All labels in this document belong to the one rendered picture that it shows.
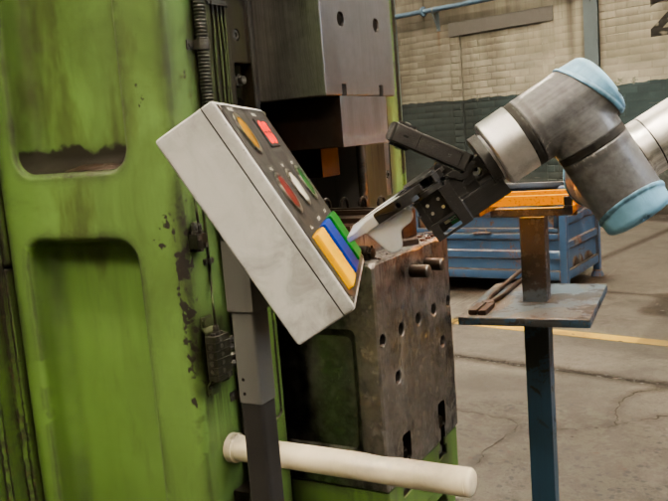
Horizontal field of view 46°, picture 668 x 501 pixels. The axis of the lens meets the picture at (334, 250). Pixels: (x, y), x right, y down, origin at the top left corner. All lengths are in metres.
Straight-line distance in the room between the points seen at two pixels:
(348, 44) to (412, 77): 9.25
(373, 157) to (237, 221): 1.06
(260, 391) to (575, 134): 0.52
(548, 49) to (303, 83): 8.45
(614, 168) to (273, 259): 0.43
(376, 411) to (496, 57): 8.82
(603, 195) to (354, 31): 0.71
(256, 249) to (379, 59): 0.84
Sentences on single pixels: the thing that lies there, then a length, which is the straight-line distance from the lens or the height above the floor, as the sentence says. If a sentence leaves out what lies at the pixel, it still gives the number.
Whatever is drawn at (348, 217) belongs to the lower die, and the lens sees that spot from 1.58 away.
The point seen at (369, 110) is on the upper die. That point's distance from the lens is 1.60.
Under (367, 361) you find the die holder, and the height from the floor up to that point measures 0.73.
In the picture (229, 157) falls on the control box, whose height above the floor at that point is 1.14.
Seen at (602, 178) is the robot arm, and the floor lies 1.07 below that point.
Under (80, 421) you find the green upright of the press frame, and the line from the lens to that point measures 1.68.
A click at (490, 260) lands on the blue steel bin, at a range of 5.53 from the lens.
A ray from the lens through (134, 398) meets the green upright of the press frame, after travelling 1.56.
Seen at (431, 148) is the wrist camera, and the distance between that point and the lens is 1.02.
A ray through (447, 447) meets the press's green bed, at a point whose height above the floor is 0.44.
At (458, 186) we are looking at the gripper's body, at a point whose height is 1.08.
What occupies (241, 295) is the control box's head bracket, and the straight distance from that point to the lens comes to 1.06.
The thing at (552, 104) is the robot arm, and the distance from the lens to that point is 1.02.
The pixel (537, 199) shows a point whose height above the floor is 0.97.
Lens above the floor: 1.15
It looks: 8 degrees down
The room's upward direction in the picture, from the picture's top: 5 degrees counter-clockwise
